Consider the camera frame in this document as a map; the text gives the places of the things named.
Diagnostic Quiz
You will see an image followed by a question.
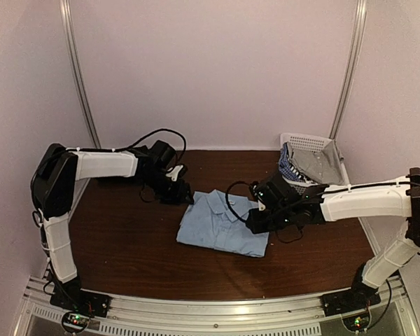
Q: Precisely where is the aluminium frame post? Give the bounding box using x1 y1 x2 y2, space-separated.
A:
329 0 368 139
59 0 102 148

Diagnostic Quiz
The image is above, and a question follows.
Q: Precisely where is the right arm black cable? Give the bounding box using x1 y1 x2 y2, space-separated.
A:
226 174 420 302

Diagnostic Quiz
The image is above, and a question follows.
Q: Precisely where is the grey shirt in basket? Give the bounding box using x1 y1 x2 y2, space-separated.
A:
288 141 344 185

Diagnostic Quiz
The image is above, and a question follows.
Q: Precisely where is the right round controller board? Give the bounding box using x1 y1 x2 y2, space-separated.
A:
342 311 371 333

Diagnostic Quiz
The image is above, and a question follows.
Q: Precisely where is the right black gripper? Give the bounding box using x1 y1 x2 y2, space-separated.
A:
246 206 294 235

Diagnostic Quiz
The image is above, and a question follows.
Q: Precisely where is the white plastic laundry basket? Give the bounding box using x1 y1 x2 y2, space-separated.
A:
278 132 349 194

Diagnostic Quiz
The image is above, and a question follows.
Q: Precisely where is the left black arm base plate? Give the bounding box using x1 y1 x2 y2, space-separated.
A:
50 286 111 318

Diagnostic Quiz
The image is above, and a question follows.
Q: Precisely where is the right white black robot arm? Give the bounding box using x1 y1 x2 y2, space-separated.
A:
246 167 420 309

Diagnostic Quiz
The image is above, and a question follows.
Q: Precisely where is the blue checkered shirt in basket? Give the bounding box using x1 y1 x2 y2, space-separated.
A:
278 142 315 183

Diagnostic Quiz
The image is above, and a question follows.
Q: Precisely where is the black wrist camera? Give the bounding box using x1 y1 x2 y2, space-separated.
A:
148 140 176 169
252 171 300 210

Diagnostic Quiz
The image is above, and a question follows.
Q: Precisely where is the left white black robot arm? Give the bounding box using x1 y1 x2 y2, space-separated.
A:
30 141 194 311

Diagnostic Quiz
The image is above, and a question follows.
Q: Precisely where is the round controller board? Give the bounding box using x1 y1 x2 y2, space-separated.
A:
342 311 371 333
61 311 92 333

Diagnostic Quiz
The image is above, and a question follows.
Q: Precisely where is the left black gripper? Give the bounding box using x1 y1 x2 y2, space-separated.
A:
141 169 195 205

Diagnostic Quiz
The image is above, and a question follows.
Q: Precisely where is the front aluminium rail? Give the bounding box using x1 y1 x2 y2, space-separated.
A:
15 274 420 336

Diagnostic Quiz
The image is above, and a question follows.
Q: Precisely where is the left aluminium frame post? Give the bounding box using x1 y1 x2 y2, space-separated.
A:
59 0 102 148

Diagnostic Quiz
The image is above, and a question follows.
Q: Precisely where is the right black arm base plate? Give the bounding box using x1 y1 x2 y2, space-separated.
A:
321 288 381 316

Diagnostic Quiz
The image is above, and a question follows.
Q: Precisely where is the left round controller board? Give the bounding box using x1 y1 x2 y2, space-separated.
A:
61 311 92 333

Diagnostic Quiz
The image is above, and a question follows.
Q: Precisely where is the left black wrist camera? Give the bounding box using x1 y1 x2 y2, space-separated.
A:
148 140 176 169

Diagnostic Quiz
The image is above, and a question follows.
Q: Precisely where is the right aluminium frame post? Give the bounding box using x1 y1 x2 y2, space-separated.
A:
329 0 368 139

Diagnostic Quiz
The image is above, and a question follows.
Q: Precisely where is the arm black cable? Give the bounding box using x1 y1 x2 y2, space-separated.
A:
31 128 188 295
226 174 420 302

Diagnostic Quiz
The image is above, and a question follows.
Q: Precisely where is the light blue long sleeve shirt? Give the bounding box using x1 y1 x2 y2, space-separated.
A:
176 190 269 258

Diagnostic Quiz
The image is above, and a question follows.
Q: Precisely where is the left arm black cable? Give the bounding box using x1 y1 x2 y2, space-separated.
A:
31 128 188 295

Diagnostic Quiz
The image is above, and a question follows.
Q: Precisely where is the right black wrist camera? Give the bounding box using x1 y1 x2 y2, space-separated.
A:
252 171 300 210

